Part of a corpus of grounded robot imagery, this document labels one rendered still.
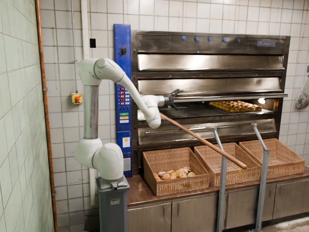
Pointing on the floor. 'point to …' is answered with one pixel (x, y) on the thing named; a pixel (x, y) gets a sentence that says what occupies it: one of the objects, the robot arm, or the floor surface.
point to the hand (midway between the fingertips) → (185, 100)
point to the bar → (226, 172)
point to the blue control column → (122, 29)
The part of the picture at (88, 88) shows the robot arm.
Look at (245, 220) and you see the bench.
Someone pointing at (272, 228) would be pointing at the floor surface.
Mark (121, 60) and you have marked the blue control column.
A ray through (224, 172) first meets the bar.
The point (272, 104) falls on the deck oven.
